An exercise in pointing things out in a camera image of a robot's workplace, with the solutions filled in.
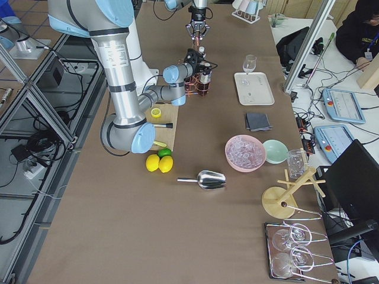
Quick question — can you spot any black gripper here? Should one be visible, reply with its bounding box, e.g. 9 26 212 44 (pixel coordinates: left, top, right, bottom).
185 7 212 41
184 49 218 78

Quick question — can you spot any tea bottle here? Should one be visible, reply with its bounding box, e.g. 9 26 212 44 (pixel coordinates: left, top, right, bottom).
198 46 205 59
197 76 211 96

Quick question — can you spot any copper wire bottle basket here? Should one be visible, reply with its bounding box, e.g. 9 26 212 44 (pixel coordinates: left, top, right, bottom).
177 35 213 97

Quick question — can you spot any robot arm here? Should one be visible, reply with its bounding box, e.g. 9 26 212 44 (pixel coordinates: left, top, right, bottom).
153 0 213 47
48 1 216 153

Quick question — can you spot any clear wine glass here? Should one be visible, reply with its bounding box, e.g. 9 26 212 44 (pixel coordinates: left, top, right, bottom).
243 54 257 74

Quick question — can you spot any cream rabbit tray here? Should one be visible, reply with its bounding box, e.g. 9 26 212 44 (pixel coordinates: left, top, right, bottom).
234 72 275 106

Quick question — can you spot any white cup rack with cups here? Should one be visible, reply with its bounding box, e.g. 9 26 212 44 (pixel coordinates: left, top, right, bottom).
232 0 265 24

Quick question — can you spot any bamboo cutting board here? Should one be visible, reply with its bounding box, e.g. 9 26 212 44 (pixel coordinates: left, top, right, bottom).
145 104 179 150

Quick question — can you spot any half lemon slice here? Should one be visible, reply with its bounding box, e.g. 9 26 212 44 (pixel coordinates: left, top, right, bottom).
150 108 162 118

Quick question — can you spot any steel muddler black tip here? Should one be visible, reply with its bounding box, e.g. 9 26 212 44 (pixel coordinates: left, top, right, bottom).
153 122 174 129

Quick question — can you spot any grey folded cloth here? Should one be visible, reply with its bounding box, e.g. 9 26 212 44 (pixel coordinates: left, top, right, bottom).
245 112 272 132

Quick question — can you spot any black backpack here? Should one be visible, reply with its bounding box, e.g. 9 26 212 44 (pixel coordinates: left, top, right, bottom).
276 27 310 67

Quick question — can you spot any yellow plastic knife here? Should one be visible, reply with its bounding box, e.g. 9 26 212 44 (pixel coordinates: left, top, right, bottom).
153 141 167 148

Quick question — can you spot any green lime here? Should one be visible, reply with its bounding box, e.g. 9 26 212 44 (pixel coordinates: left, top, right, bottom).
158 148 172 158

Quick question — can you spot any pink bowl of ice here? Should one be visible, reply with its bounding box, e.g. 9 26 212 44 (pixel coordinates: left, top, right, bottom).
224 134 266 173

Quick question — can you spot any yellow lemon lower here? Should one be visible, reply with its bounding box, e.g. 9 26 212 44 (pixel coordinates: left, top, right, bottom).
158 156 174 173

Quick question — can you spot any yellow lemon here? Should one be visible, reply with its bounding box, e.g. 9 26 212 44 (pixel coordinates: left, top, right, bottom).
158 156 174 173
145 154 160 172

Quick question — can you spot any yellow lemon upper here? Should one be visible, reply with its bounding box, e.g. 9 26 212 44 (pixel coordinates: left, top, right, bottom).
145 154 160 172

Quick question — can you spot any green bowl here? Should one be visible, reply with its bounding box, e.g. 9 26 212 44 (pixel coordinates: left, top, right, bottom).
263 140 288 164

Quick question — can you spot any steel ice scoop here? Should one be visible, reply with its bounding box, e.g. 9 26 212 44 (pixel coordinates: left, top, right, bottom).
176 170 226 191

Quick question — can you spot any clear tumbler glass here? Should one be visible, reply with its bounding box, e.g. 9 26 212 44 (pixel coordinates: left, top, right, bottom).
287 149 307 179

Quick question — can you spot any blue teach pendant far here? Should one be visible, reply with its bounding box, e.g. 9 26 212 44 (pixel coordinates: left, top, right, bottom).
322 88 366 124

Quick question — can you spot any blue teach pendant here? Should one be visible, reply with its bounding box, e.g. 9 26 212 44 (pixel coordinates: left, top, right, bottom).
322 88 366 124
313 124 354 163

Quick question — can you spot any blue teach pendant near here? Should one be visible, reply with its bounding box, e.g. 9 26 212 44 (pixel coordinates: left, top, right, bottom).
313 124 354 163

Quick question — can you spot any wooden cup tree stand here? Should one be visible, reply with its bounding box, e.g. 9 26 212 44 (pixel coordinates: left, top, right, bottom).
262 162 326 220

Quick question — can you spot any seated person black hoodie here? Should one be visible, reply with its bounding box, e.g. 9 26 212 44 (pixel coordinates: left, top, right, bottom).
336 0 378 70

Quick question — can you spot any black monitor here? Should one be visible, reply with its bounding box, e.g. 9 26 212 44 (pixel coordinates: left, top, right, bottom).
316 139 378 222

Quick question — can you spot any upside down wine glass upper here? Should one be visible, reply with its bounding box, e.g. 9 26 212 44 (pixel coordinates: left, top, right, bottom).
272 223 327 251

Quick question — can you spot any upside down wine glass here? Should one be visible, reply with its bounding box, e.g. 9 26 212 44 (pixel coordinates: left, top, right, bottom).
272 223 327 251
270 245 335 279

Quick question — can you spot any black glass holder tray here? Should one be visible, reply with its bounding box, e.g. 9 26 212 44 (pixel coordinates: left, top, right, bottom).
264 221 335 281

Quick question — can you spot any upside down wine glass lower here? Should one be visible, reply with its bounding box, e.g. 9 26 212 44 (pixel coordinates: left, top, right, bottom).
270 245 335 279

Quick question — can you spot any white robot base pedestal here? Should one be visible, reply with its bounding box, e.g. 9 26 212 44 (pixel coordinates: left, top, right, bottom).
126 1 159 95

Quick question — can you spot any aluminium frame post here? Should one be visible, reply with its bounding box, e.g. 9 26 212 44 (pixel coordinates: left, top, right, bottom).
283 0 335 95

